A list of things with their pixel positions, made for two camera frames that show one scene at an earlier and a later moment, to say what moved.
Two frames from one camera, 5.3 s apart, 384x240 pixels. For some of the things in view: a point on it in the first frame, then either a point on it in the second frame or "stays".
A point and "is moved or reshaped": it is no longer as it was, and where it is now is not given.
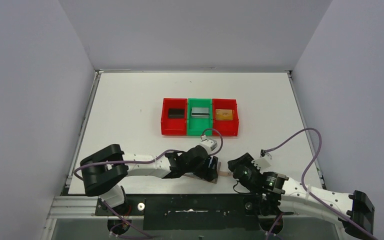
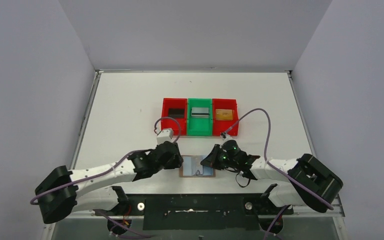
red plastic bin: (225, 117) stays
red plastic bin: (174, 116) stays
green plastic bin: (199, 118) stays
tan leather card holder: (220, 173) is moved or reshaped
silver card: (200, 113) stays
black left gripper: (210, 166) to (174, 157)
